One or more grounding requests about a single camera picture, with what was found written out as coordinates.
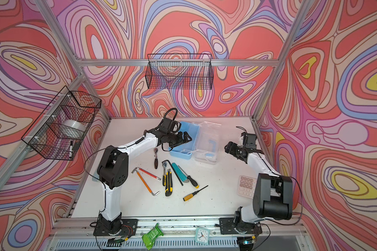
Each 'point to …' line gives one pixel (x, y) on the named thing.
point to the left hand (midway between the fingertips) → (189, 140)
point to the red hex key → (143, 170)
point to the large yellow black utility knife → (169, 184)
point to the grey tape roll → (74, 124)
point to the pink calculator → (246, 186)
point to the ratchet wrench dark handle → (156, 161)
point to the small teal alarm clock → (202, 235)
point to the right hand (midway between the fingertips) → (231, 152)
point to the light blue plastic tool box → (185, 150)
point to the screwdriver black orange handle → (193, 183)
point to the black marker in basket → (70, 149)
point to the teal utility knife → (179, 173)
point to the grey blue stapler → (96, 175)
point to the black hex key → (175, 173)
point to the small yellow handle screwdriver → (190, 196)
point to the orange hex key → (153, 193)
